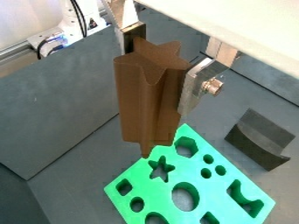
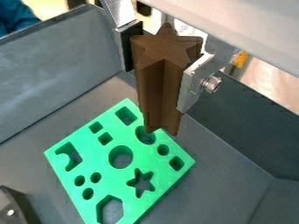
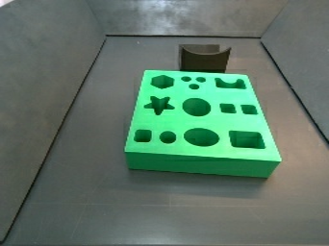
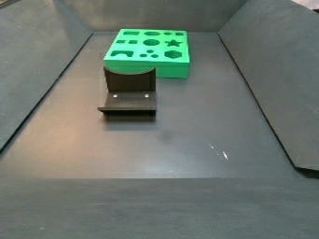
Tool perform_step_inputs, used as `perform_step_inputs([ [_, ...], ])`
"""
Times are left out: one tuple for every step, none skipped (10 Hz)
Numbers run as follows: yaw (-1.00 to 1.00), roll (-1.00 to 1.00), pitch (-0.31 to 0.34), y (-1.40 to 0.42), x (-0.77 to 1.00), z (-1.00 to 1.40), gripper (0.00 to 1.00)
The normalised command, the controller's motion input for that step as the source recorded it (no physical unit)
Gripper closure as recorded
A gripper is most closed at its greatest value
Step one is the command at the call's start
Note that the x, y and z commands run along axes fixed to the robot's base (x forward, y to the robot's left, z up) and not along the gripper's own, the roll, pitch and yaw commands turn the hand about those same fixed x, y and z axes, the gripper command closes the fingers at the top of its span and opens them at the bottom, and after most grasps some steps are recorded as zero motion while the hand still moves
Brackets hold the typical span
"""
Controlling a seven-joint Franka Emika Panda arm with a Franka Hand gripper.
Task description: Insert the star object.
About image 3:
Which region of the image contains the black curved foam piece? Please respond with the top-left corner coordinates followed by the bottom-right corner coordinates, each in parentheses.
top-left (180, 44), bottom-right (232, 73)

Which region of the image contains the green shape sorter block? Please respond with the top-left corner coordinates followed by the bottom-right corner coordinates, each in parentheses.
top-left (125, 70), bottom-right (281, 178)

